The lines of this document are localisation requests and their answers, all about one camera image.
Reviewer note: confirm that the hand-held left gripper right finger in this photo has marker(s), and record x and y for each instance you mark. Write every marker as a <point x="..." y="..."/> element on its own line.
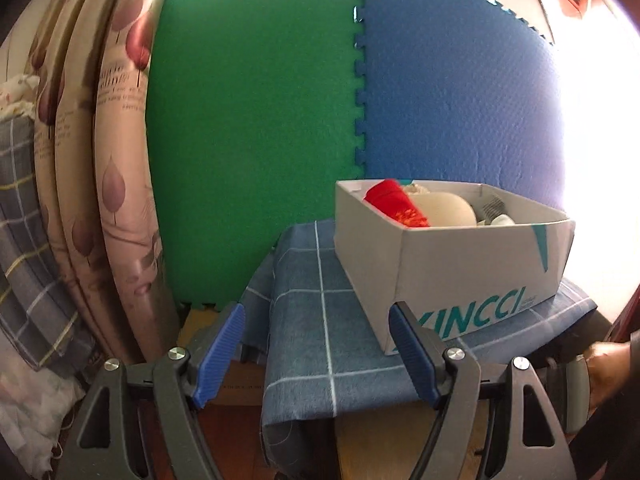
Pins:
<point x="412" y="355"/>

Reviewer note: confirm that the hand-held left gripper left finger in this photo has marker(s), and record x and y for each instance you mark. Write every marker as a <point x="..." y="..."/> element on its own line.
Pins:
<point x="220" y="355"/>

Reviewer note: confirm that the white shoe box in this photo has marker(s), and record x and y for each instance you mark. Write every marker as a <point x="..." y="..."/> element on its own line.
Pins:
<point x="450" y="270"/>

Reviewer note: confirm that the beige underwear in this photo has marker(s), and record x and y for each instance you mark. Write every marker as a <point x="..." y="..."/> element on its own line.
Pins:
<point x="445" y="210"/>

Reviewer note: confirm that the red sock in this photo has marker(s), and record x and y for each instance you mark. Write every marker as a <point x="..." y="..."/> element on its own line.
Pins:
<point x="395" y="200"/>

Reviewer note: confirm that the grey sock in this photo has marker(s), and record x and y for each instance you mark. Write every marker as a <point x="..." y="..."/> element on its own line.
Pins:
<point x="495" y="207"/>

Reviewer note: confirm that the person's right hand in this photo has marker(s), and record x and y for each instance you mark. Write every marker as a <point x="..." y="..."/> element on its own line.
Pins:
<point x="607" y="367"/>

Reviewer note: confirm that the blue checked cloth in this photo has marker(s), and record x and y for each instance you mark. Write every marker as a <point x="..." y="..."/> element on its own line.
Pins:
<point x="310" y="320"/>

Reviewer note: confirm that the floral beige curtain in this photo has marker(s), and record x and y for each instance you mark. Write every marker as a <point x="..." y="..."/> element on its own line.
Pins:
<point x="120" y="185"/>

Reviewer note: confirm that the white leaf-print cloth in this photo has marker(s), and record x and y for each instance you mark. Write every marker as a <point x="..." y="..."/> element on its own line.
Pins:
<point x="30" y="410"/>

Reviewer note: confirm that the grey plaid blanket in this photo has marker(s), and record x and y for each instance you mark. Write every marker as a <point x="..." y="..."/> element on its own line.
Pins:
<point x="25" y="260"/>

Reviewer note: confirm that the green foam mat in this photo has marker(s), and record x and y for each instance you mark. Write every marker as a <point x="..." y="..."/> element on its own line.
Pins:
<point x="250" y="135"/>

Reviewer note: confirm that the blue foam mat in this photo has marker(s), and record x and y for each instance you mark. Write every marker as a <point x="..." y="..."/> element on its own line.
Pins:
<point x="450" y="85"/>

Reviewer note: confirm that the cream ruffled cloth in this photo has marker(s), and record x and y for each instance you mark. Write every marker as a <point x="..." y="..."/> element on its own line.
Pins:
<point x="17" y="97"/>

